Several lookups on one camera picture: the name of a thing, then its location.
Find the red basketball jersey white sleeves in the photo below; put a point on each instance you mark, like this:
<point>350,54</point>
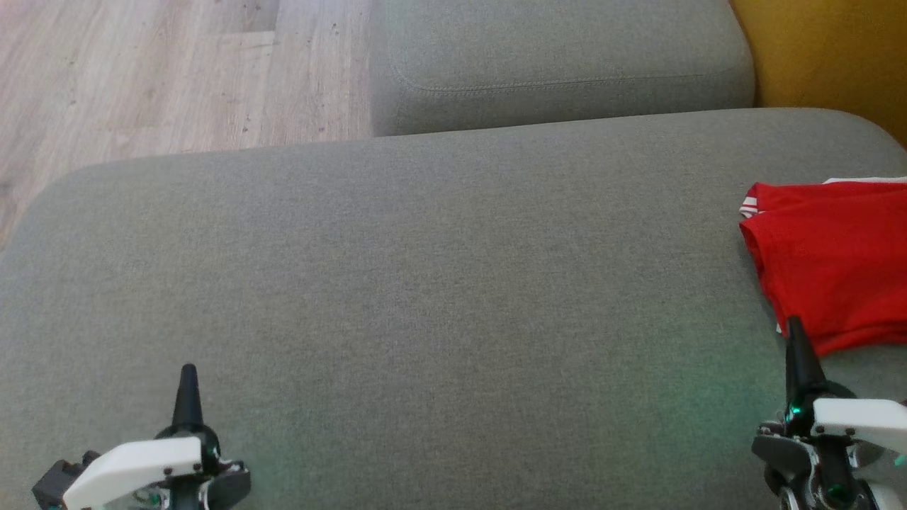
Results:
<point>836,262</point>

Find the large grey sofa seat cushion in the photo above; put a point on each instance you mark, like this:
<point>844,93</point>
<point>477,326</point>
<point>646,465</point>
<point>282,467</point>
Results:
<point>425,297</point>

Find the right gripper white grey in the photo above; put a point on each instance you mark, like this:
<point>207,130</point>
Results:
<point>861,418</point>

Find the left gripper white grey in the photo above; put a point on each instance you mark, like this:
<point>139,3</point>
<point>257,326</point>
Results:
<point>134,460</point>

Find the small grey sofa cushion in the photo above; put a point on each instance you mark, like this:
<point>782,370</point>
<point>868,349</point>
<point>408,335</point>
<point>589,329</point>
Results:
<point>560,57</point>

